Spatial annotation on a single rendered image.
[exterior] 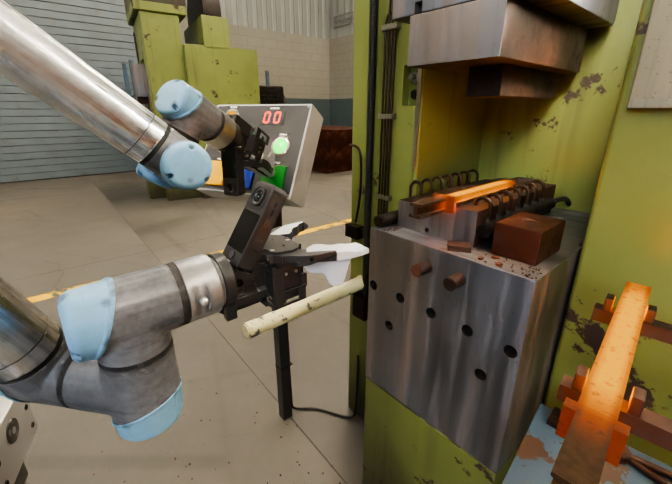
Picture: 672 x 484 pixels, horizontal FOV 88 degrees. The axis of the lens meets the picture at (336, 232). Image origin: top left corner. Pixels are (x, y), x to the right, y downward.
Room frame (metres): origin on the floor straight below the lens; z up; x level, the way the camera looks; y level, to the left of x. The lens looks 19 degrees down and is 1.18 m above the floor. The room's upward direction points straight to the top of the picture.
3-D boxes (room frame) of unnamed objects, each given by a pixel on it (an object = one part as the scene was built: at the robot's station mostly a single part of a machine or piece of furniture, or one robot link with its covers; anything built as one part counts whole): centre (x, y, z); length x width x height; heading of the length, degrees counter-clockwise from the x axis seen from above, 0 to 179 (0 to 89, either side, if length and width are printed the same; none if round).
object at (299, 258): (0.44, 0.04, 1.00); 0.09 x 0.05 x 0.02; 95
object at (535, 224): (0.65, -0.38, 0.95); 0.12 x 0.09 x 0.07; 131
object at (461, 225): (0.88, -0.38, 0.96); 0.42 x 0.20 x 0.09; 131
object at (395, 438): (0.85, -0.42, 0.23); 0.56 x 0.38 x 0.47; 131
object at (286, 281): (0.43, 0.11, 0.97); 0.12 x 0.08 x 0.09; 131
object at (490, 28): (0.88, -0.38, 1.32); 0.42 x 0.20 x 0.10; 131
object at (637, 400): (0.36, -0.34, 0.92); 0.23 x 0.06 x 0.02; 137
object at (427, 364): (0.85, -0.42, 0.69); 0.56 x 0.38 x 0.45; 131
